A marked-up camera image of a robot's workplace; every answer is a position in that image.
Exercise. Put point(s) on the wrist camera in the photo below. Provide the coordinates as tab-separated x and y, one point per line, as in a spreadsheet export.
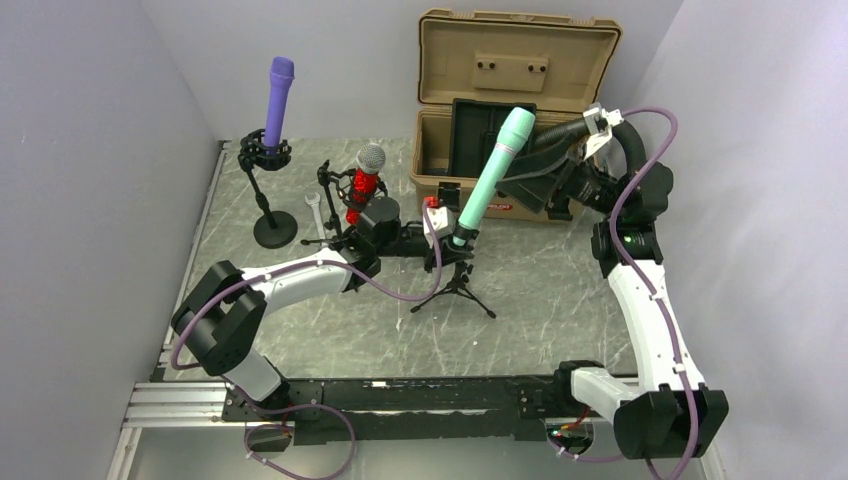
438	216
600	123

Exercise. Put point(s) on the purple microphone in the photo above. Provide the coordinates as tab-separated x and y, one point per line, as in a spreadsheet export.
281	77

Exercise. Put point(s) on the tan plastic case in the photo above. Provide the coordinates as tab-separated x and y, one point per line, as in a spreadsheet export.
556	62

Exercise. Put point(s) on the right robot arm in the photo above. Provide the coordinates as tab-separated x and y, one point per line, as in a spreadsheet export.
672	413

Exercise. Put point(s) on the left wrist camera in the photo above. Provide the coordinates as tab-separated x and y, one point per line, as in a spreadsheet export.
438	216

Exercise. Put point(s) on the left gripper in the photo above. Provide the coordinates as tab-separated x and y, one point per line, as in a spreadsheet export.
451	254

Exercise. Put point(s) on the small black tripod stand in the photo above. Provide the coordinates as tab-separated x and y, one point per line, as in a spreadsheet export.
457	285

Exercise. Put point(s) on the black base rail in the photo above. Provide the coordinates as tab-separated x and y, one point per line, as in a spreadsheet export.
320	411

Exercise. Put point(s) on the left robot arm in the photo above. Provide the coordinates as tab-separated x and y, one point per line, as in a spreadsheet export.
217	323

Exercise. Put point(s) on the black tray insert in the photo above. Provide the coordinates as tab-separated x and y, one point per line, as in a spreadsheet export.
474	129

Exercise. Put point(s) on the red glitter microphone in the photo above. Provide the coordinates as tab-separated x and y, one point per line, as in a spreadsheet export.
370	160

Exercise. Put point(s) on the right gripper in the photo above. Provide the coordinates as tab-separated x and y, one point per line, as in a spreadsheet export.
534	191

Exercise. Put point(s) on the silver wrench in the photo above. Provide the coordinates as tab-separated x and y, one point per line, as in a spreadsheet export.
313	201

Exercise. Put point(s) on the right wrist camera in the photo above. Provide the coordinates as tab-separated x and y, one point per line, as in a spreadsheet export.
600	123

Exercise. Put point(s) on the teal microphone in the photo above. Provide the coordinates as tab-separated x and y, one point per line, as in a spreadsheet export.
511	138

